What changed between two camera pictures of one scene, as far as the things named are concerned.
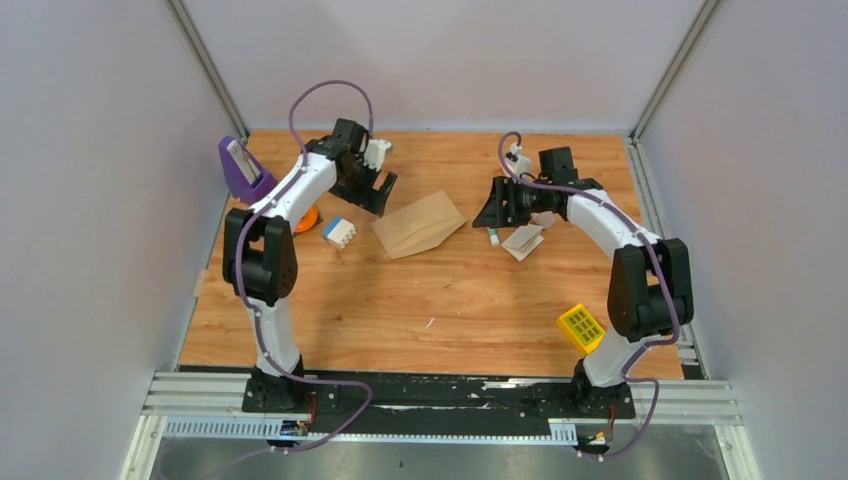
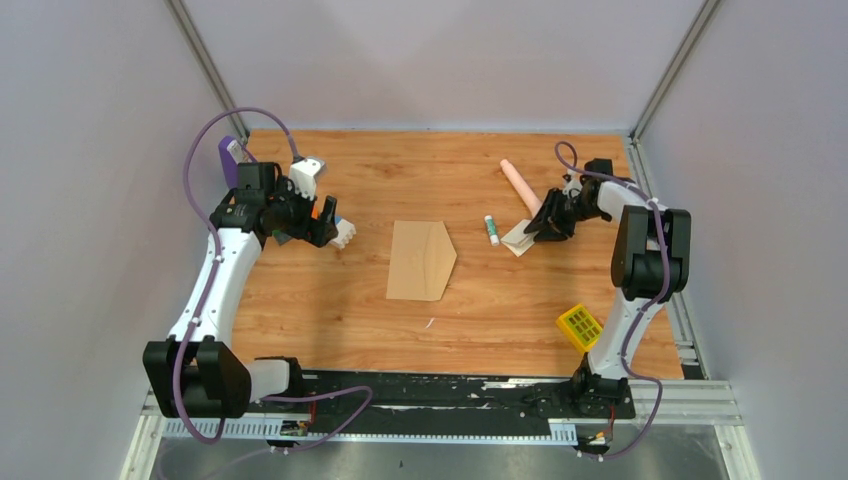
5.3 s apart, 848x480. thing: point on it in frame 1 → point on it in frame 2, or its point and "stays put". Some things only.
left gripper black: x=375 y=202 → x=313 y=231
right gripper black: x=494 y=214 → x=549 y=222
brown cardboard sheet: x=419 y=227 → x=421 y=260
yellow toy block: x=581 y=328 stays put
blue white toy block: x=339 y=231 stays put
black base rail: x=420 y=404 stays put
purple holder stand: x=238 y=184 stays put
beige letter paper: x=523 y=241 stays put
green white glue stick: x=494 y=238 stays put
